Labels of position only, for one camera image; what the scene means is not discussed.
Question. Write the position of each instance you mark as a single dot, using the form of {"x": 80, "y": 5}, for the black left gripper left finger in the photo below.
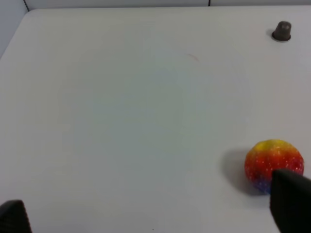
{"x": 14, "y": 218}

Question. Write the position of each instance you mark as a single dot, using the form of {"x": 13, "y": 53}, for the dark grey coffee capsule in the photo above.
{"x": 282, "y": 32}

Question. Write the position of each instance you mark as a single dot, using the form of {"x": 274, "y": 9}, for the rainbow coloured ball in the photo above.
{"x": 267, "y": 156}

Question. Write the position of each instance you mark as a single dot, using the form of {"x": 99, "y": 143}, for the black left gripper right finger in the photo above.
{"x": 290, "y": 201}

